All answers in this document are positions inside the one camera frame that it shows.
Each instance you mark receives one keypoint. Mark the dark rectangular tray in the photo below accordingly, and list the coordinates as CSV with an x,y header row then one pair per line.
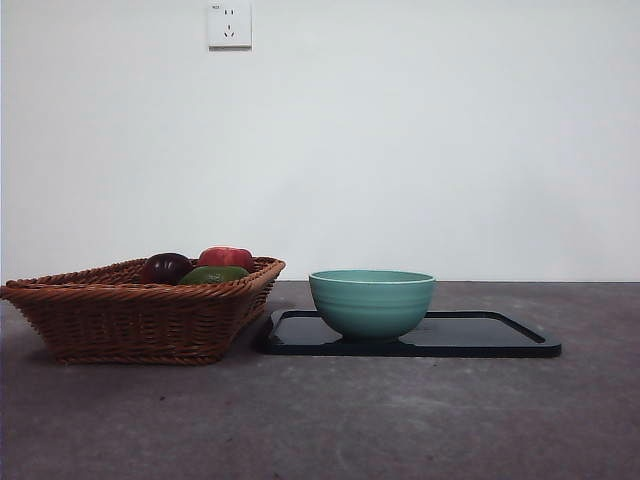
x,y
475,337

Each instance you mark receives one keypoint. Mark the teal ribbed bowl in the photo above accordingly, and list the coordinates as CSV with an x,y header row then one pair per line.
x,y
372,310

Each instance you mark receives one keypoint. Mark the brown wicker basket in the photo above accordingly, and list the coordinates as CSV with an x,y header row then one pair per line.
x,y
135,325

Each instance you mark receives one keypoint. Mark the green oval fruit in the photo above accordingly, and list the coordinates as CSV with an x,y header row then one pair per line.
x,y
215,275

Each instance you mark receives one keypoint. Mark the dark purple round fruit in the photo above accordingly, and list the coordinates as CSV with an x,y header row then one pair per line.
x,y
165,265

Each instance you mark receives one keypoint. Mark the white wall socket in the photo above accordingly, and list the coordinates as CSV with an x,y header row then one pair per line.
x,y
230,25

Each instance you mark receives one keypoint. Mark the red round fruit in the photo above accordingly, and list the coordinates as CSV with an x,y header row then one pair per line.
x,y
225,257

